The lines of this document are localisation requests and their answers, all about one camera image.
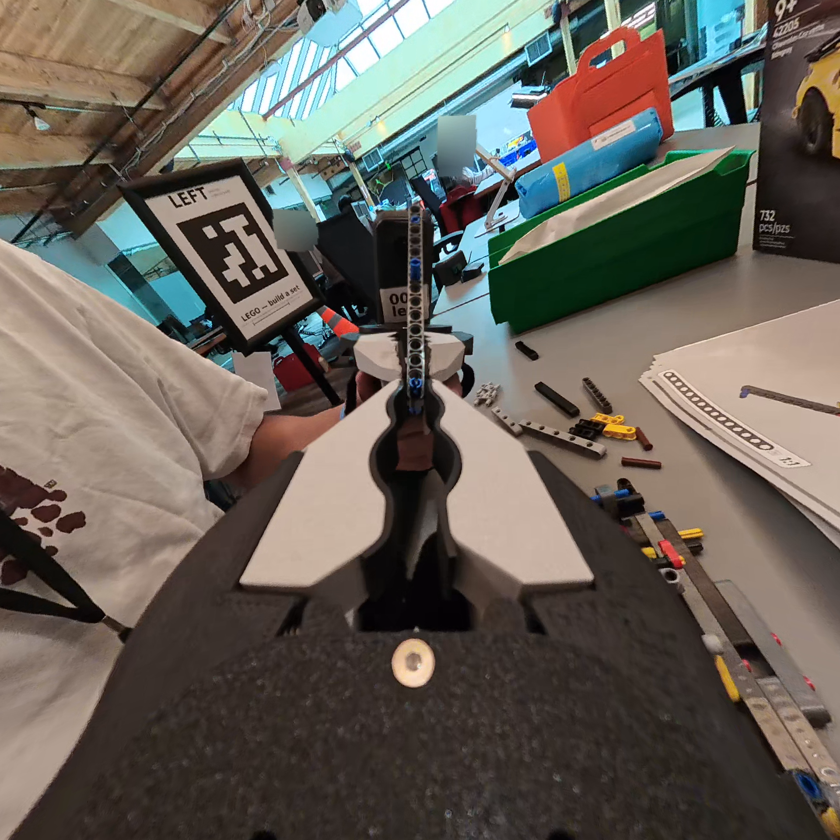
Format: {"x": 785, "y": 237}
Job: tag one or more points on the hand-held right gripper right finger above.
{"x": 518, "y": 518}

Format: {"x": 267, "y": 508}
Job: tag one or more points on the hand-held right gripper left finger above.
{"x": 321, "y": 518}

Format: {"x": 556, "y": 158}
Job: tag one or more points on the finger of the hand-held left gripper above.
{"x": 374, "y": 358}
{"x": 446, "y": 354}

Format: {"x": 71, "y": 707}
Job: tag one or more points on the long dark grey lego beam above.
{"x": 415, "y": 315}

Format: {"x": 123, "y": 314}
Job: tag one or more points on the person's left forearm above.
{"x": 289, "y": 439}

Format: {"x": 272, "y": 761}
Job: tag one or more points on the small black lego piece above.
{"x": 527, "y": 351}

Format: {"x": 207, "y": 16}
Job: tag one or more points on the light grey lego beam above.
{"x": 558, "y": 436}

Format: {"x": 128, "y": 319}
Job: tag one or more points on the black lego connector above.
{"x": 586, "y": 430}

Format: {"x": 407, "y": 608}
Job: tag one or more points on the black lego beam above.
{"x": 556, "y": 399}

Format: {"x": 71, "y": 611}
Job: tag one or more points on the brown lego pin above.
{"x": 641, "y": 463}
{"x": 644, "y": 438}

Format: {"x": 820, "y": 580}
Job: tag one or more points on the yellow lego connector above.
{"x": 620, "y": 430}

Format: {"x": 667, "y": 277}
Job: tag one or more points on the dark grey short lego beam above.
{"x": 597, "y": 396}

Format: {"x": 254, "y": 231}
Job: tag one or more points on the partly built lego chassis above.
{"x": 722, "y": 590}

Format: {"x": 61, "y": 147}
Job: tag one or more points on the lego set box yellow car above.
{"x": 800, "y": 131}

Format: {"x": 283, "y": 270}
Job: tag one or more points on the person's left hand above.
{"x": 413, "y": 446}

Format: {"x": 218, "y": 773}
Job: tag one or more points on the black office chair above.
{"x": 348, "y": 262}

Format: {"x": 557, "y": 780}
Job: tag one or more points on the orange traffic cone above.
{"x": 338, "y": 321}

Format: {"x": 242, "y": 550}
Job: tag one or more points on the red office chair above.
{"x": 459, "y": 210}

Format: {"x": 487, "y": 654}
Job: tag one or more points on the white desk lamp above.
{"x": 499, "y": 190}

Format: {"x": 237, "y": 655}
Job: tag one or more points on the black white marker sign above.
{"x": 229, "y": 249}

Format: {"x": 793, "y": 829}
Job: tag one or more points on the green plastic bin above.
{"x": 623, "y": 262}

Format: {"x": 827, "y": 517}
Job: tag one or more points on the light blue roll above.
{"x": 590, "y": 164}

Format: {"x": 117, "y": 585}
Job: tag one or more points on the white ceiling projector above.
{"x": 328, "y": 19}

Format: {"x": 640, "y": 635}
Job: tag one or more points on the open instruction booklet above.
{"x": 754, "y": 394}

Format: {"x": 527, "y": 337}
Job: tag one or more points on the orange felt bag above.
{"x": 590, "y": 85}

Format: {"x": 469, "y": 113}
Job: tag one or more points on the white paper bag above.
{"x": 676, "y": 184}

